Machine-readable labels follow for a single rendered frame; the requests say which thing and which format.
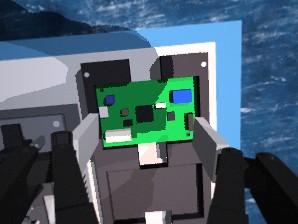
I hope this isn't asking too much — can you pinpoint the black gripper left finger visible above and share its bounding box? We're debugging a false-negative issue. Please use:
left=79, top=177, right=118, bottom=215
left=0, top=113, right=100, bottom=224

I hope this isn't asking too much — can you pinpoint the green circuit board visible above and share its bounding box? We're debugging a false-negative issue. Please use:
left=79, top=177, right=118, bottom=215
left=95, top=76, right=198, bottom=147

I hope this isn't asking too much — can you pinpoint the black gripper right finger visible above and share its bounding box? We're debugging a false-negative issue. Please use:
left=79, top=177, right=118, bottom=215
left=192, top=117, right=298, bottom=224

